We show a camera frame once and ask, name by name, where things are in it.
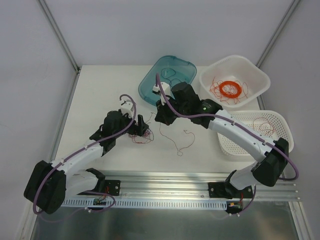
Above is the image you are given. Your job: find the dark blue wire in tray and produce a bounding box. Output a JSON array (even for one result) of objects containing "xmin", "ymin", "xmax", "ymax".
[{"xmin": 160, "ymin": 68, "xmax": 185, "ymax": 87}]

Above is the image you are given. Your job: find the right aluminium frame post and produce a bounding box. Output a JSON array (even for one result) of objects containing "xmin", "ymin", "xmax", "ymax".
[{"xmin": 256, "ymin": 0, "xmax": 303, "ymax": 68}]

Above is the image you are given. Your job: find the white perforated shallow basket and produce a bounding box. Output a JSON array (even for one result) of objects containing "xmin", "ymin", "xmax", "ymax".
[{"xmin": 217, "ymin": 110, "xmax": 294, "ymax": 157}]

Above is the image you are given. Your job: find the teal transparent plastic tray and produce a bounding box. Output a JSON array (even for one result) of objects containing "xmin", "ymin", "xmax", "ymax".
[{"xmin": 138, "ymin": 55, "xmax": 197, "ymax": 106}]

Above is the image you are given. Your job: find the white slotted cable duct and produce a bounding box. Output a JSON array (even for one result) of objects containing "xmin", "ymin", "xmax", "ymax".
[{"xmin": 62, "ymin": 197, "xmax": 227, "ymax": 211}]

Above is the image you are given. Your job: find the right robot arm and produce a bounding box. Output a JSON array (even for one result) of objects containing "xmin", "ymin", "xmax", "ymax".
[{"xmin": 152, "ymin": 82, "xmax": 289, "ymax": 199}]

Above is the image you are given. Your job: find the dark red wire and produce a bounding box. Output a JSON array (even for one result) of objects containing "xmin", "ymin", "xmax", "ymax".
[
  {"xmin": 252, "ymin": 116, "xmax": 276, "ymax": 138},
  {"xmin": 146, "ymin": 112, "xmax": 196, "ymax": 157}
]

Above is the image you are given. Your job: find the dark red wire in basket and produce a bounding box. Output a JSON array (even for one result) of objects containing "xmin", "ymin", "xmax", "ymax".
[{"xmin": 252, "ymin": 116, "xmax": 276, "ymax": 138}]

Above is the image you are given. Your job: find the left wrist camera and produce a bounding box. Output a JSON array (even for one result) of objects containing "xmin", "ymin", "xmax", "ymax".
[{"xmin": 120, "ymin": 100, "xmax": 134, "ymax": 119}]

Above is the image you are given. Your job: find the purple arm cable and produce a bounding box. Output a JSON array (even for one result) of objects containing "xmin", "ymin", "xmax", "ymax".
[
  {"xmin": 155, "ymin": 72, "xmax": 301, "ymax": 181},
  {"xmin": 32, "ymin": 94, "xmax": 138, "ymax": 215}
]

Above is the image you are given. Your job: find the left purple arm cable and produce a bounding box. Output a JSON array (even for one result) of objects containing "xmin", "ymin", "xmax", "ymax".
[{"xmin": 32, "ymin": 94, "xmax": 138, "ymax": 215}]

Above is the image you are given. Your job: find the aluminium mounting rail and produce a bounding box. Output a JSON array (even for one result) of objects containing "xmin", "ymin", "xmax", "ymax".
[{"xmin": 102, "ymin": 170, "xmax": 302, "ymax": 202}]

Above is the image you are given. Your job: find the white deep plastic basket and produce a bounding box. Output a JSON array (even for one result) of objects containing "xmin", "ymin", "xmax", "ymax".
[{"xmin": 198, "ymin": 55, "xmax": 271, "ymax": 110}]

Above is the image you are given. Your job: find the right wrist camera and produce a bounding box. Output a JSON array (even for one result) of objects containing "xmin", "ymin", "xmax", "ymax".
[{"xmin": 152, "ymin": 82, "xmax": 171, "ymax": 106}]

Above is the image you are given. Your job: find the orange wire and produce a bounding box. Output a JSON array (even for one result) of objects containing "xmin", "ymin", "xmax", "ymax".
[
  {"xmin": 219, "ymin": 80, "xmax": 243, "ymax": 99},
  {"xmin": 209, "ymin": 76, "xmax": 250, "ymax": 106}
]

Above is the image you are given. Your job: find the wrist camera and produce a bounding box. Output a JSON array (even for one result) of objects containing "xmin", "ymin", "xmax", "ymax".
[
  {"xmin": 120, "ymin": 100, "xmax": 134, "ymax": 119},
  {"xmin": 152, "ymin": 82, "xmax": 171, "ymax": 106}
]

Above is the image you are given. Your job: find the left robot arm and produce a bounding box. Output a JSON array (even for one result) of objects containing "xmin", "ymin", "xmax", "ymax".
[{"xmin": 23, "ymin": 110, "xmax": 149, "ymax": 214}]

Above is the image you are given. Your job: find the red purple wire ball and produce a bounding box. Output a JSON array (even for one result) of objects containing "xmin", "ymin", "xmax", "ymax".
[{"xmin": 128, "ymin": 129, "xmax": 155, "ymax": 145}]

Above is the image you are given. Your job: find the orange coiled wire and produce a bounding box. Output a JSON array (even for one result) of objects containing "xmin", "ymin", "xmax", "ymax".
[{"xmin": 219, "ymin": 80, "xmax": 243, "ymax": 99}]

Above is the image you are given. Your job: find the left aluminium frame post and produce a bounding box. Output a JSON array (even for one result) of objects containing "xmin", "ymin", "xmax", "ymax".
[{"xmin": 36, "ymin": 0, "xmax": 81, "ymax": 73}]

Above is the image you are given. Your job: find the aluminium frame post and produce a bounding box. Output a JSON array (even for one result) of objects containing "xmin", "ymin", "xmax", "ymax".
[
  {"xmin": 256, "ymin": 0, "xmax": 303, "ymax": 68},
  {"xmin": 36, "ymin": 0, "xmax": 81, "ymax": 73}
]

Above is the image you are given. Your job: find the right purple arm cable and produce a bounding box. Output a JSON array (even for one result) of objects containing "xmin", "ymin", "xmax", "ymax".
[{"xmin": 155, "ymin": 72, "xmax": 301, "ymax": 181}]

